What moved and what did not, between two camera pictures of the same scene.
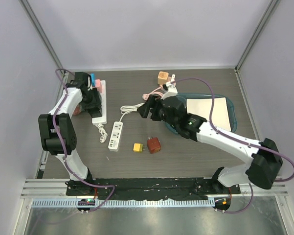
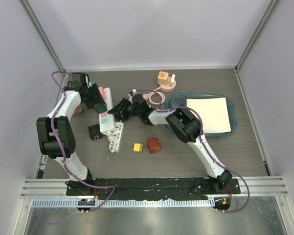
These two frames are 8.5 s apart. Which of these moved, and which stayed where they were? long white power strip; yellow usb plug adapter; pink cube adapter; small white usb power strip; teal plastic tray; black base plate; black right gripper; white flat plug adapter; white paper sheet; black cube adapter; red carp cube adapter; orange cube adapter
Moved: pink cube adapter; black cube adapter; long white power strip; black right gripper
Stayed: red carp cube adapter; black base plate; white flat plug adapter; white paper sheet; small white usb power strip; teal plastic tray; yellow usb plug adapter; orange cube adapter
